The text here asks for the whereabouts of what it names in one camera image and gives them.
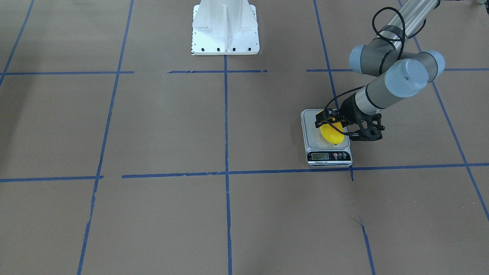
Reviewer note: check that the yellow mango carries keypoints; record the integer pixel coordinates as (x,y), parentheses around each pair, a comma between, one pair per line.
(330,134)

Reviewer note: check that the silver digital kitchen scale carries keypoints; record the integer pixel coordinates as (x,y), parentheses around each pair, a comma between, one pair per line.
(320,152)

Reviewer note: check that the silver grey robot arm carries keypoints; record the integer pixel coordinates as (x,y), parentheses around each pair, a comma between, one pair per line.
(397,75)

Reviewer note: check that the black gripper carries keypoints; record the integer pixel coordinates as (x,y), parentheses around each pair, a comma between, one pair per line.
(347,110)

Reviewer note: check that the brown paper table cover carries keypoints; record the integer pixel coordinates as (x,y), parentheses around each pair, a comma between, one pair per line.
(123,154)

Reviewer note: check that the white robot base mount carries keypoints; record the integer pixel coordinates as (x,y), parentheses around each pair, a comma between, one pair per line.
(225,27)

